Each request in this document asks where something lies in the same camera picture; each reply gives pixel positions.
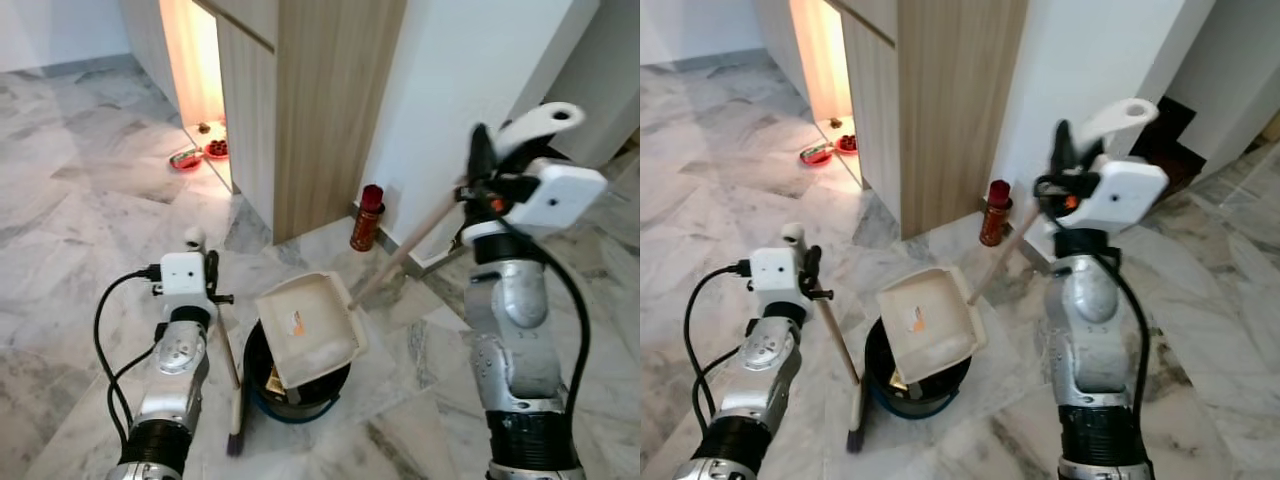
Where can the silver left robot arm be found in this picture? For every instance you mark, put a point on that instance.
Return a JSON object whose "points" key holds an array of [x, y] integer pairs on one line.
{"points": [[175, 365], [765, 350]]}

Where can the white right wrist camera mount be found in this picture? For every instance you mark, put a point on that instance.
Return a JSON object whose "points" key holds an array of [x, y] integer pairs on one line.
{"points": [[1125, 195], [560, 197]]}

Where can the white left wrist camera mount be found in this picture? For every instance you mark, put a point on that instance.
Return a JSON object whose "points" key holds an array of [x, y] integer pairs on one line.
{"points": [[777, 272], [185, 275]]}

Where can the red bowl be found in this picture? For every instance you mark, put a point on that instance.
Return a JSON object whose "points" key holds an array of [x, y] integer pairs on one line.
{"points": [[186, 159], [216, 150], [846, 145], [815, 156]]}

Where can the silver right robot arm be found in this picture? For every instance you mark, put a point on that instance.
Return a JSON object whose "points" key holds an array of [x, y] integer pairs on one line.
{"points": [[1090, 330], [520, 330]]}

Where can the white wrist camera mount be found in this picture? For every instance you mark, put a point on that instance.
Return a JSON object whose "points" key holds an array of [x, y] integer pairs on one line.
{"points": [[1125, 195], [777, 272], [185, 275], [560, 197]]}

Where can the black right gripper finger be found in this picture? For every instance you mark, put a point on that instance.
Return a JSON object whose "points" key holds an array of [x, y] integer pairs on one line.
{"points": [[1062, 150], [482, 155]]}

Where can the wooden cabinet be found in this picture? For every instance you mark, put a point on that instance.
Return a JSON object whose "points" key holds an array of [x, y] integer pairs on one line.
{"points": [[320, 110], [950, 110]]}

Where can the red spray can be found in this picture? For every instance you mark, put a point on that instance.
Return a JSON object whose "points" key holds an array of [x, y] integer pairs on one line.
{"points": [[996, 215], [367, 222]]}

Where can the black waste bin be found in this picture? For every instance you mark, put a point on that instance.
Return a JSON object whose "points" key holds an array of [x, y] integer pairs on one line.
{"points": [[330, 392], [950, 390]]}

